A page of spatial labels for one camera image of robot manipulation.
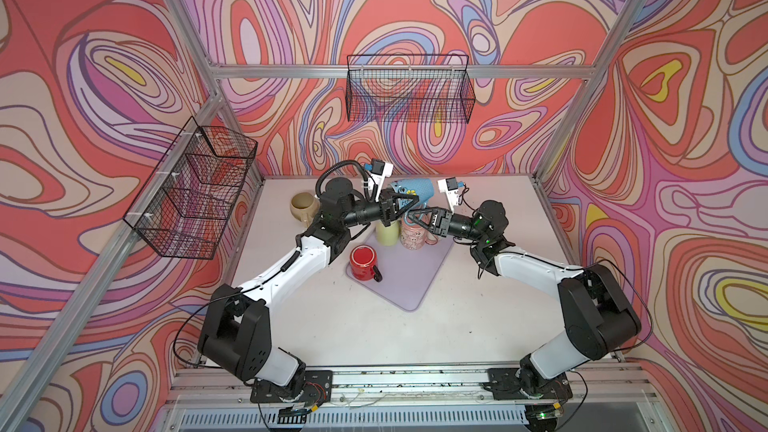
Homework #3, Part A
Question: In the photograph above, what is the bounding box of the pink patterned mug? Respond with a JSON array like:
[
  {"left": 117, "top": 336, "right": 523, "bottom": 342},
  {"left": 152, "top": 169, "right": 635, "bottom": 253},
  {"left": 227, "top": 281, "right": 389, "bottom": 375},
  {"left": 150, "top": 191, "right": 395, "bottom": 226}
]
[{"left": 400, "top": 218, "right": 438, "bottom": 251}]

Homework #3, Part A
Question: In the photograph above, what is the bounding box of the light green mug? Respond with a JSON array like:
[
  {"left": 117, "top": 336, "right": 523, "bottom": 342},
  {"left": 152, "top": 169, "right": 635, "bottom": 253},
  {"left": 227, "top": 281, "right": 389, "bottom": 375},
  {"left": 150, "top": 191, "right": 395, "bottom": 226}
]
[{"left": 375, "top": 221, "right": 400, "bottom": 247}]

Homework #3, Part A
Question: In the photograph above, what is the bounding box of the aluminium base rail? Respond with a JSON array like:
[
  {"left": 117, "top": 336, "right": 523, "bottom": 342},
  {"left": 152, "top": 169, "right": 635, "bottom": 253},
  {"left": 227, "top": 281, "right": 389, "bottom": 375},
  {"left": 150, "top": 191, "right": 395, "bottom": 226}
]
[{"left": 156, "top": 361, "right": 672, "bottom": 431}]

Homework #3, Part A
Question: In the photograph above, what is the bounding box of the black wire basket back wall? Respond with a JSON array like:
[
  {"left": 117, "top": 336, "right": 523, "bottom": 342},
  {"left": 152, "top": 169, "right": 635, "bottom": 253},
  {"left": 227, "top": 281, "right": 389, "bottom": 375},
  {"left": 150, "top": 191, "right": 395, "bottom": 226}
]
[{"left": 345, "top": 52, "right": 476, "bottom": 124}]

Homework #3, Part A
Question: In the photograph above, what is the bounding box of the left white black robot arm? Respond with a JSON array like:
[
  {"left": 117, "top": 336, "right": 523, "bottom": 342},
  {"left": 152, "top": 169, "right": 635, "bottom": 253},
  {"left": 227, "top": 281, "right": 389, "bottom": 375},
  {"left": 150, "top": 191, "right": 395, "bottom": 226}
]
[{"left": 197, "top": 159, "right": 420, "bottom": 390}]

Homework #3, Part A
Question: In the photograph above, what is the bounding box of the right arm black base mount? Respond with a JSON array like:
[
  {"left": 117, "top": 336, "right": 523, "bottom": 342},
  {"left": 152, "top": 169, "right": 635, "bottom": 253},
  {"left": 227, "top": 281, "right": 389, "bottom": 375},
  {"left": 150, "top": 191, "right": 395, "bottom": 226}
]
[{"left": 481, "top": 368, "right": 573, "bottom": 402}]

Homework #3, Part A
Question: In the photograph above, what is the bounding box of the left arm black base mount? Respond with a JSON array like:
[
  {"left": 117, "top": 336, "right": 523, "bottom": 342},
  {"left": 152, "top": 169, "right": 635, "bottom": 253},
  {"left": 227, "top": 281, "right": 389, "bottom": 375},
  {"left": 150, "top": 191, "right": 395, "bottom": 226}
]
[{"left": 250, "top": 369, "right": 334, "bottom": 406}]

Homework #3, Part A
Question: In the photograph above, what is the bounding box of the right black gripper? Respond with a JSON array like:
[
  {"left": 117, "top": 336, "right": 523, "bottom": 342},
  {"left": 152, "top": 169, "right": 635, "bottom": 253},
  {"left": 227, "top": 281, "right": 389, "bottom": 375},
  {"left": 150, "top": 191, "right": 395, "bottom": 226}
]
[{"left": 408, "top": 206, "right": 486, "bottom": 243}]

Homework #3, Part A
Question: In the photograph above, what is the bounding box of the black wire basket wall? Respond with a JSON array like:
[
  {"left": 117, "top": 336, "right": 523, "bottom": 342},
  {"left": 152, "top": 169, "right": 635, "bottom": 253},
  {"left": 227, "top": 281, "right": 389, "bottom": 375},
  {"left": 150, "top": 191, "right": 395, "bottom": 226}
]
[
  {"left": 123, "top": 118, "right": 258, "bottom": 260},
  {"left": 345, "top": 52, "right": 476, "bottom": 124}
]

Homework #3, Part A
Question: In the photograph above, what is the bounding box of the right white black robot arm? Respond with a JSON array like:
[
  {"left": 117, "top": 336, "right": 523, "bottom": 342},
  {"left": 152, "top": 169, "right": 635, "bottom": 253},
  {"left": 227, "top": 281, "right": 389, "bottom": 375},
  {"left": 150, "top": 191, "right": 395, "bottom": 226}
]
[{"left": 406, "top": 200, "right": 642, "bottom": 398}]

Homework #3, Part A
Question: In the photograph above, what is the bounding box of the red mug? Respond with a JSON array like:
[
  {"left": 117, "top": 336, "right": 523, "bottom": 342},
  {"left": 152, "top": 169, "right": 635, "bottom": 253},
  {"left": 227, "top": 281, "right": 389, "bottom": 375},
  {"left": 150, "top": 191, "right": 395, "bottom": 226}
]
[{"left": 349, "top": 244, "right": 383, "bottom": 282}]

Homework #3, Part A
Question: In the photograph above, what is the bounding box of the light blue mug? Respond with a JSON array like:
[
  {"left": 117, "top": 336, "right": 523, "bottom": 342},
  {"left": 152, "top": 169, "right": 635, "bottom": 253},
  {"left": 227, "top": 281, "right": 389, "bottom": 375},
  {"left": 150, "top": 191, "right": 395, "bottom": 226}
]
[{"left": 390, "top": 177, "right": 434, "bottom": 209}]

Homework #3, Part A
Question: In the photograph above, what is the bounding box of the black wire basket left wall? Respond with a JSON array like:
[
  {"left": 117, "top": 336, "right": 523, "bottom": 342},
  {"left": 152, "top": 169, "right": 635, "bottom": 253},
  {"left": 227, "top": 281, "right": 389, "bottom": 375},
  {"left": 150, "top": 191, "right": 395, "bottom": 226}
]
[{"left": 123, "top": 118, "right": 258, "bottom": 260}]

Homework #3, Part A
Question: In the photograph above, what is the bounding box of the lavender plastic tray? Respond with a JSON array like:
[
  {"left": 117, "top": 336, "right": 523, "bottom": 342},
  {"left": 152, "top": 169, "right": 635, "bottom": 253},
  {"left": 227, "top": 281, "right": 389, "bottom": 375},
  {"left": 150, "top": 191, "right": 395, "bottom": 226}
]
[{"left": 345, "top": 231, "right": 453, "bottom": 312}]

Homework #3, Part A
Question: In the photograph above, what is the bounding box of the beige speckled mug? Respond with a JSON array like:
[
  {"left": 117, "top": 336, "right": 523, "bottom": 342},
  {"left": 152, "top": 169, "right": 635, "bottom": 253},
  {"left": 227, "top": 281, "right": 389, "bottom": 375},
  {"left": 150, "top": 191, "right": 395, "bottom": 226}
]
[{"left": 290, "top": 192, "right": 320, "bottom": 227}]

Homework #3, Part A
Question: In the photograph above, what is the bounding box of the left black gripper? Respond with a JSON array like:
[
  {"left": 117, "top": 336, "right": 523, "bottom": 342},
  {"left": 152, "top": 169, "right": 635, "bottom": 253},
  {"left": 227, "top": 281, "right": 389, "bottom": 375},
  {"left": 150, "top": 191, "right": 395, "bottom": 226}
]
[{"left": 337, "top": 191, "right": 417, "bottom": 232}]

